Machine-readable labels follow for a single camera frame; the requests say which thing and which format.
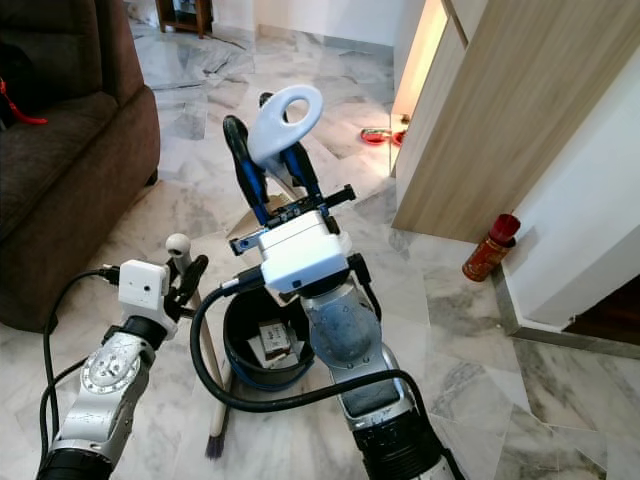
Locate red cylindrical can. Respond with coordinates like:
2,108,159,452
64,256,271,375
462,213,523,283

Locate dark wooden stool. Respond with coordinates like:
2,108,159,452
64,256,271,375
155,0,216,39

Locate light wooden wall panel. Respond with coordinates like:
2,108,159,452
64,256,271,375
390,0,640,244

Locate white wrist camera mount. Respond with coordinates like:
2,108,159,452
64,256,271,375
257,215,353,294
118,259,171,313

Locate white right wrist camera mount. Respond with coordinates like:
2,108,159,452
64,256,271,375
257,215,353,294

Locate black round waste bin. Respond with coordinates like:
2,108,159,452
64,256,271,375
222,285,321,391

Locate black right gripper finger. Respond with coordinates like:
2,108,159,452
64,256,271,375
257,92,326,202
223,115,273,226

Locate paper box in bin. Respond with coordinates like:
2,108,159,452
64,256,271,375
255,322,306,363

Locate brown fabric sofa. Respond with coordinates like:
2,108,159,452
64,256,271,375
0,0,161,333

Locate red tassel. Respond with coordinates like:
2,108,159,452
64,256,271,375
0,80,49,127

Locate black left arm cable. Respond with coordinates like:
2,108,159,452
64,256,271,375
40,265,123,480

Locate red bowl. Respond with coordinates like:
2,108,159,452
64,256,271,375
360,125,406,148

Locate dark wooden staircase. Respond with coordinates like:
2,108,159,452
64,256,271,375
565,300,640,346

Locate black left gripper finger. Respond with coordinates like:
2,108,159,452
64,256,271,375
180,254,211,299

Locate beige long-handled broom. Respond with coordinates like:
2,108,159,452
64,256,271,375
166,233,229,459

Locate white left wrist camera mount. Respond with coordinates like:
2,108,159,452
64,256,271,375
118,259,171,313

